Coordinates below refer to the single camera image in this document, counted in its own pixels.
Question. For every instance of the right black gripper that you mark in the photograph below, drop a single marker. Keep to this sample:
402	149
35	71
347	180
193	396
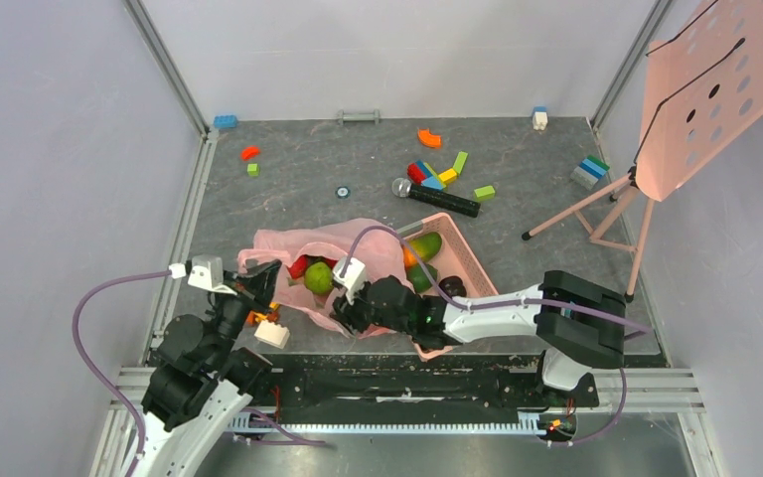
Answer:
355	310

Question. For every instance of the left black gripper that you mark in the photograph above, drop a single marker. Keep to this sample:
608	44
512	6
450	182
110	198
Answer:
257	285

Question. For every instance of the light green fake round fruit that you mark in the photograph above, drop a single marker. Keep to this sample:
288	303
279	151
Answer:
318	278

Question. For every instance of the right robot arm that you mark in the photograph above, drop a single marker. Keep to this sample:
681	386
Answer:
582	322

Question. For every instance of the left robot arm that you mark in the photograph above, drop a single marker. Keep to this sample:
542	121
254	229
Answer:
202	380

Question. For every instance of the red fake fruit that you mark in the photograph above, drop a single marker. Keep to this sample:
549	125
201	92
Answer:
302	263

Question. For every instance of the green fake avocado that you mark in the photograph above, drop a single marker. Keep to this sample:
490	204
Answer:
421	280

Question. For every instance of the orange green fake mango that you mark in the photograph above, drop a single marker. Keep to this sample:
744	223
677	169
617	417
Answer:
424	247

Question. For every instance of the dark fake plum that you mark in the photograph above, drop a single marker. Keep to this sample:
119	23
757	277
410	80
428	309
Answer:
453	286

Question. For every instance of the yellow orange toy brick vehicle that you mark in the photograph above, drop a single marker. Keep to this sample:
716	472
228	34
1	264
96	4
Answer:
253	318

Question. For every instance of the white toy brick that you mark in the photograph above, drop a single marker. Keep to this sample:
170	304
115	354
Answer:
272	334

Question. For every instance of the small green cube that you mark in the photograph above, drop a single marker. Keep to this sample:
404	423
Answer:
252	169

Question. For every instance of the pink plastic basket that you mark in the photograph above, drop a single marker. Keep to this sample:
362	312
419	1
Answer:
455	257

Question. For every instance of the red curved block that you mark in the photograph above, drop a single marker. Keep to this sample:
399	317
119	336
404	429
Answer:
249	152

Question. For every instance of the black microphone silver head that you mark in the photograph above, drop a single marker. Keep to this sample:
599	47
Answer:
404	188

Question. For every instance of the red blue green brick cluster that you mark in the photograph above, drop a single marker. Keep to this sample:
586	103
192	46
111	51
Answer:
422	174

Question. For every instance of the blue brick at corner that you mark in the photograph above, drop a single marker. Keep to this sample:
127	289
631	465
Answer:
225	121

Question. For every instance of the yellow block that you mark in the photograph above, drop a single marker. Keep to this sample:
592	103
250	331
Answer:
448	177

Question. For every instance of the green block near microphone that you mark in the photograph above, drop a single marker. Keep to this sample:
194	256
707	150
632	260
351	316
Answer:
484	193

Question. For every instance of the orange curved block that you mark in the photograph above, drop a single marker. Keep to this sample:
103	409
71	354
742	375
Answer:
429	139

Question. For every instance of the tall green block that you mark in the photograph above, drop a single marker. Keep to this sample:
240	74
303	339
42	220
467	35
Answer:
460	162

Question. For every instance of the blue white brick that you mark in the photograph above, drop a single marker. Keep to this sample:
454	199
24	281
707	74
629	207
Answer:
539	118

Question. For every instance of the grey blue green brick stack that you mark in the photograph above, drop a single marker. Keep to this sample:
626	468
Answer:
589	172

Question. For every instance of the pink perforated music stand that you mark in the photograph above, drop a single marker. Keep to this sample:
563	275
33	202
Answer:
703	88

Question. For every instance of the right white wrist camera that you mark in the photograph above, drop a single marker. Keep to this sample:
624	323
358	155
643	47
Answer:
354	273

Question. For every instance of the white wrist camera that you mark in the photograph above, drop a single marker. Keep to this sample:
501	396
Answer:
354	273
204	272

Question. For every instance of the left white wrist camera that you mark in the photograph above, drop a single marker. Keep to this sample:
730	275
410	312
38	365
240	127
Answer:
204	272

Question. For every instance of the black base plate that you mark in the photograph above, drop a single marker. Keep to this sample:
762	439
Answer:
400	389

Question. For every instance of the grey metal handle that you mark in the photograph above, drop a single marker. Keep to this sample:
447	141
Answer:
373	116

